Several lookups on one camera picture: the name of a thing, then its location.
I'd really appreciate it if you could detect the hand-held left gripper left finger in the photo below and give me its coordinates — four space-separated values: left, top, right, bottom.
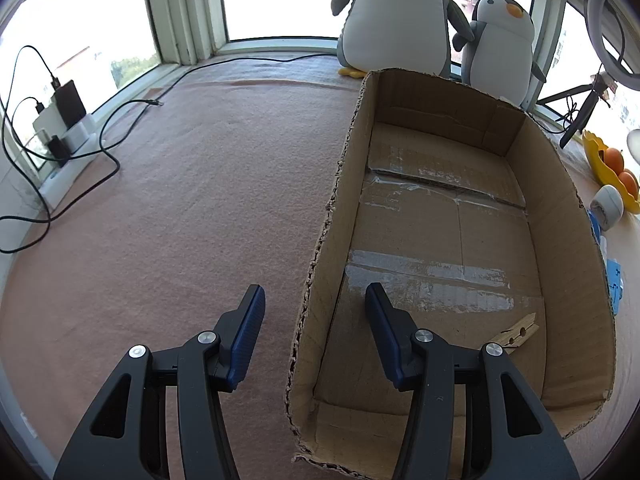
53 284 266 480

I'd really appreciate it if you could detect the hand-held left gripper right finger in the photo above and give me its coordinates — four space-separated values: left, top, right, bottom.
364 282 581 480

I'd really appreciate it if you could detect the cardboard box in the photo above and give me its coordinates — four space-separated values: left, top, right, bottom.
285 68 617 476

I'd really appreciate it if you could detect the wooden clothespin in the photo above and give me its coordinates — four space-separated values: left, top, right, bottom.
489 312 540 357

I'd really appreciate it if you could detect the pink felt mat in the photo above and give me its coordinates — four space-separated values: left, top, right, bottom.
0 52 640 480

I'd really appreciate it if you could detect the blue plastic toy piece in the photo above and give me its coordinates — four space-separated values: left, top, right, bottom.
587 210 626 317

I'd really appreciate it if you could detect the white power strip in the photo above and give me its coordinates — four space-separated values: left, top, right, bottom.
39 130 103 212

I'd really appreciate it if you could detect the white tape roll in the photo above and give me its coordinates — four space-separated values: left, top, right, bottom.
590 185 625 229

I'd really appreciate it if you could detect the black plug adapter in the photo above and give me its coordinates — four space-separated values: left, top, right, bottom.
47 135 71 162

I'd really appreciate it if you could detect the yellow fruit bowl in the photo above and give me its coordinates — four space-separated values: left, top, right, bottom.
581 129 640 214

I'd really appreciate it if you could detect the white charger block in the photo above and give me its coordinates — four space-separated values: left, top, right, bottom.
32 102 96 148

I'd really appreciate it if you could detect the black power bank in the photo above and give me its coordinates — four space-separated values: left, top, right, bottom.
53 79 87 126

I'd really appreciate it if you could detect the black tripod stand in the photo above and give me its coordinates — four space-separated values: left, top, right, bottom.
537 73 613 149

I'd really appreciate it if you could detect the small grey penguin plush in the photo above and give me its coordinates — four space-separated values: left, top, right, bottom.
452 0 548 110

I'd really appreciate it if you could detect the large grey penguin plush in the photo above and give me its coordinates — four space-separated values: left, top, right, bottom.
330 0 476 79

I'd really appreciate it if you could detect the black charging cable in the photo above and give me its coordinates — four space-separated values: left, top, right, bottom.
0 45 340 254

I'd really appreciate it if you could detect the white ring light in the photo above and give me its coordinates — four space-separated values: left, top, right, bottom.
584 0 640 77

